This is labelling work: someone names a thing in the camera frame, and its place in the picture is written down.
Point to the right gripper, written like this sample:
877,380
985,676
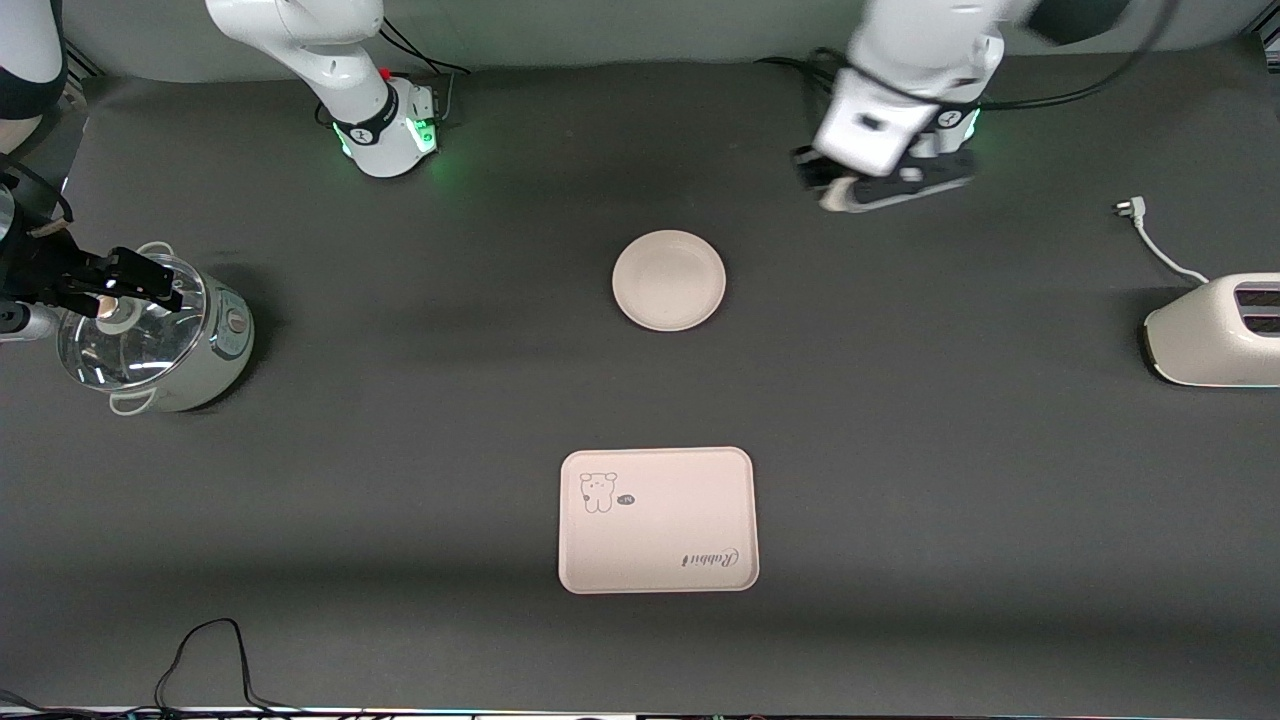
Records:
38,264

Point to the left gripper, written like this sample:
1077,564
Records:
813,171

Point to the round cream plate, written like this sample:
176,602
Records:
668,280

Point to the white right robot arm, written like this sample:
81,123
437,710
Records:
370,130

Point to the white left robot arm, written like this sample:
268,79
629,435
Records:
930,40

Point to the cream rectangular rabbit-print tray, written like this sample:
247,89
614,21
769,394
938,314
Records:
660,540

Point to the glass pot lid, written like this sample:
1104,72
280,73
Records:
130,350

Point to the pale green electric pot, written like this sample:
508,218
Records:
225,350

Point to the white two-slot toaster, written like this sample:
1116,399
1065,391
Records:
1200,340

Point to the aluminium frame profile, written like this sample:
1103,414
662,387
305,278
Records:
82,75

